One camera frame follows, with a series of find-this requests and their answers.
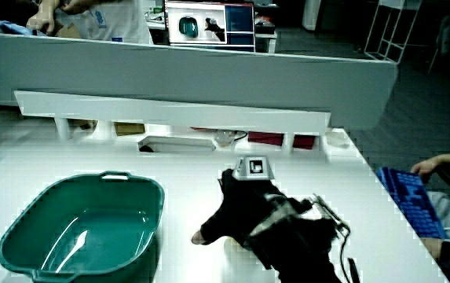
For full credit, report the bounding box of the white desk shelf riser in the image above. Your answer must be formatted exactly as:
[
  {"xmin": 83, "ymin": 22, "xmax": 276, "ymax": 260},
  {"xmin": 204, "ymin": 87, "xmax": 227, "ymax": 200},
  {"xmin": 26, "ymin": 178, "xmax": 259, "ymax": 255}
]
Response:
[{"xmin": 13, "ymin": 90, "xmax": 332, "ymax": 155}]

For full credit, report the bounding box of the black wristwatch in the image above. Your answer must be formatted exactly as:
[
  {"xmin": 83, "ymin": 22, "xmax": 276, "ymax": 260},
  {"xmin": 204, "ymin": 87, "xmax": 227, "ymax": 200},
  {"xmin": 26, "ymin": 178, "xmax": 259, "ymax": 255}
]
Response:
[{"xmin": 439, "ymin": 238, "xmax": 450, "ymax": 266}]

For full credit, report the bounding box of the person's right forearm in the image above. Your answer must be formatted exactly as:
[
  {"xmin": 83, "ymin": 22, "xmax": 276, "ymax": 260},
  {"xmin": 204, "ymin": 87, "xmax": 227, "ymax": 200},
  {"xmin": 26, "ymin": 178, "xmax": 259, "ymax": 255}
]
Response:
[{"xmin": 245, "ymin": 204, "xmax": 344, "ymax": 283}]

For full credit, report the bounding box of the black glove cable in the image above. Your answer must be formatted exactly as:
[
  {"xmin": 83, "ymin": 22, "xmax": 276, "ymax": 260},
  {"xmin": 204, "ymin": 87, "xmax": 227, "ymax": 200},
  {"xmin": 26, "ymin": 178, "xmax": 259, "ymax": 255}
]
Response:
[{"xmin": 311, "ymin": 193, "xmax": 361, "ymax": 283}]

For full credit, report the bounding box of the green plastic basin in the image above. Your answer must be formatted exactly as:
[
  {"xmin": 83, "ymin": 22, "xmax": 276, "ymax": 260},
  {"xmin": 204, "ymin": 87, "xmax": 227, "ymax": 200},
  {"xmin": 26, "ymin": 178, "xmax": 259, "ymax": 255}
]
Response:
[{"xmin": 0, "ymin": 171, "xmax": 166, "ymax": 283}]

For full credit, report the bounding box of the white metal rack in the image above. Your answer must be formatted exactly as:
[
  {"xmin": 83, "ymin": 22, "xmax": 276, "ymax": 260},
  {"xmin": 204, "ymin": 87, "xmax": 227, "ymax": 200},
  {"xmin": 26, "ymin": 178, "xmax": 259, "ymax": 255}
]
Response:
[{"xmin": 364, "ymin": 0, "xmax": 423, "ymax": 65}]

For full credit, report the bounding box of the blue keyboard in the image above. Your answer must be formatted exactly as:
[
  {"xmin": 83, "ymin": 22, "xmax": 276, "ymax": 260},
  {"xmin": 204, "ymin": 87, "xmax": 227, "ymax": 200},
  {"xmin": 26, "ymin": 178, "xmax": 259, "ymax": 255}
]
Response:
[{"xmin": 375, "ymin": 167, "xmax": 450, "ymax": 241}]

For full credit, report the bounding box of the white tray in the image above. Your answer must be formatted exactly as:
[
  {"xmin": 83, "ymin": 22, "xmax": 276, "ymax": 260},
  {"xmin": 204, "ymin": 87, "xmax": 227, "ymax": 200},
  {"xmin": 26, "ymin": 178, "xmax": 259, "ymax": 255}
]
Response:
[{"xmin": 137, "ymin": 135, "xmax": 218, "ymax": 154}]

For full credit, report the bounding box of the clear plastic container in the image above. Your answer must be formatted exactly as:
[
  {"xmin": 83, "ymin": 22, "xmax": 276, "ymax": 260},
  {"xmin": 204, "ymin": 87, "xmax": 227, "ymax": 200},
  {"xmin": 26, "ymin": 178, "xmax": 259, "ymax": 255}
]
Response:
[{"xmin": 214, "ymin": 129, "xmax": 236, "ymax": 149}]

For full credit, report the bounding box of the person's right hand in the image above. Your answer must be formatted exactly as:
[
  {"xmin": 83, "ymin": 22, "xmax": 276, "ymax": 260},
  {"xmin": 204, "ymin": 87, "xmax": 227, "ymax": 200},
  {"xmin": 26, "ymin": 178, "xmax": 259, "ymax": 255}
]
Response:
[{"xmin": 191, "ymin": 156, "xmax": 314, "ymax": 250}]

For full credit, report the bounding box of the blue cloth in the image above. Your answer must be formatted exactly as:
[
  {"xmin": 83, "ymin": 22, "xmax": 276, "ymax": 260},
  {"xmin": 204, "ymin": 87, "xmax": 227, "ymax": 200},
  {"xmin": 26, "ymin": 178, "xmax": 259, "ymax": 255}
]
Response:
[{"xmin": 0, "ymin": 20, "xmax": 46, "ymax": 37}]

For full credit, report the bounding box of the computer monitor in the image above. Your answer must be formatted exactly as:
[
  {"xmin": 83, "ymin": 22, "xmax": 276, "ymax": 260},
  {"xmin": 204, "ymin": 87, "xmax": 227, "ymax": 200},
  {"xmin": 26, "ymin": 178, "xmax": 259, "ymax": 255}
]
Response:
[{"xmin": 163, "ymin": 0, "xmax": 256, "ymax": 53}]

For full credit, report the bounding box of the gray partition panel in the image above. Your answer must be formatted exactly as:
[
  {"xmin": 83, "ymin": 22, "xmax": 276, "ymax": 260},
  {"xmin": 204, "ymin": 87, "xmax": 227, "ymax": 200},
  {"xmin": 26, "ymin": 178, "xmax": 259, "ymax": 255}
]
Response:
[{"xmin": 0, "ymin": 31, "xmax": 399, "ymax": 130}]

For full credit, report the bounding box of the white desk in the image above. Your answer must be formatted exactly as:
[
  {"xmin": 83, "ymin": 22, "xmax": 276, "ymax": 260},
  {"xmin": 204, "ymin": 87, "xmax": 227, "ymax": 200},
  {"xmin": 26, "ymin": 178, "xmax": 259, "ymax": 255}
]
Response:
[{"xmin": 0, "ymin": 112, "xmax": 450, "ymax": 283}]

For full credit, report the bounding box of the red box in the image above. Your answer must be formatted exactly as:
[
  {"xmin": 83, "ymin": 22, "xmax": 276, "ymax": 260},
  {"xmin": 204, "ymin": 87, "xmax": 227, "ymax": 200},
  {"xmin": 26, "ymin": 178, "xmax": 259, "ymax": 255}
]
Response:
[
  {"xmin": 292, "ymin": 134, "xmax": 316, "ymax": 150},
  {"xmin": 247, "ymin": 131, "xmax": 285, "ymax": 147}
]

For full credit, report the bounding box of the brown cardboard box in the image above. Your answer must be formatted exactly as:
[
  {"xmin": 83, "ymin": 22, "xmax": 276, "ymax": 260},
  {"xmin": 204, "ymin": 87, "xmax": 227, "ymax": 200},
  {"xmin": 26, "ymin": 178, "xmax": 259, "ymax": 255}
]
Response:
[{"xmin": 114, "ymin": 122, "xmax": 146, "ymax": 137}]

